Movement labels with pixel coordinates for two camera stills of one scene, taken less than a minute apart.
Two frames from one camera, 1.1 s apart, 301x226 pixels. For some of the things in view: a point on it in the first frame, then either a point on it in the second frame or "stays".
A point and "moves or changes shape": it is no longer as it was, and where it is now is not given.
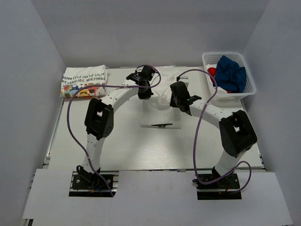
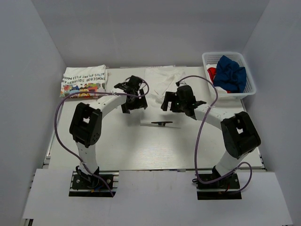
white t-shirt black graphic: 156,110 moves or changes shape
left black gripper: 146,96 → 141,102
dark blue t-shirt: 229,76 stays
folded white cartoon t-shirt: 74,77 stays
